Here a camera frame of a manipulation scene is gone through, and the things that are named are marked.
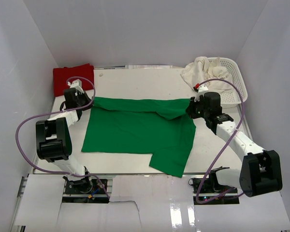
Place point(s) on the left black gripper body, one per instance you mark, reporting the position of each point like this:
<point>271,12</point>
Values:
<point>83,100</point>

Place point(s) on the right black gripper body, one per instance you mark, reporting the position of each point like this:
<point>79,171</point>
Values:
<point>197,110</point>

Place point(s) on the green t shirt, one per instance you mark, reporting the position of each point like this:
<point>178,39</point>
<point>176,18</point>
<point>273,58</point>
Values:
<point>161,128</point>

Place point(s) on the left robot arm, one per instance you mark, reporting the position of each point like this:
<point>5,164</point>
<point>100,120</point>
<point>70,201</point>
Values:
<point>54,143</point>

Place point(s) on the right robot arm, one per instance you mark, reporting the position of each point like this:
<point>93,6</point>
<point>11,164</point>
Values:
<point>260,172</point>

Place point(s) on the white perforated plastic basket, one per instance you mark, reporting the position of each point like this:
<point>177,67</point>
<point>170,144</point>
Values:
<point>231,98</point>

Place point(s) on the folded red t shirt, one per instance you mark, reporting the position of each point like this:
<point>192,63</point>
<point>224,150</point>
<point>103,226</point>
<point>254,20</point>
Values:
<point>60,76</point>

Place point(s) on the cream white t shirt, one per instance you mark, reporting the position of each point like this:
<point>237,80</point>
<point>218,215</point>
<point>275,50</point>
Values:
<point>202,69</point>

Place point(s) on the paper label strip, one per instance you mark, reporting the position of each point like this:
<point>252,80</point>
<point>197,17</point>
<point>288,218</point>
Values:
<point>148,66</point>

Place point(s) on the white paper front cover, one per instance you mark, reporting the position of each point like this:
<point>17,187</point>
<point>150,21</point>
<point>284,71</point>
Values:
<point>141,203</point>

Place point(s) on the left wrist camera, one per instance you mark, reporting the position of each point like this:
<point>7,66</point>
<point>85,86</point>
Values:
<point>77,84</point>

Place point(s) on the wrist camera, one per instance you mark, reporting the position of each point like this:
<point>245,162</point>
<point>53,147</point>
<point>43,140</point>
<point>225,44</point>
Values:
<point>77,84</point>
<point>200,90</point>

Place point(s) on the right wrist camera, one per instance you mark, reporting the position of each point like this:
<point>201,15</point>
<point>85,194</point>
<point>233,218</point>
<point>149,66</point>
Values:
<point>200,90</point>

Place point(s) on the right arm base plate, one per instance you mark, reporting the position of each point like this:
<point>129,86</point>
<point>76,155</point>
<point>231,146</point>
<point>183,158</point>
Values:
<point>207,192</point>

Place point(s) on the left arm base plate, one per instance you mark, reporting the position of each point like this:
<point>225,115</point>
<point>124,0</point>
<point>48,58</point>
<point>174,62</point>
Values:
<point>84,192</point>

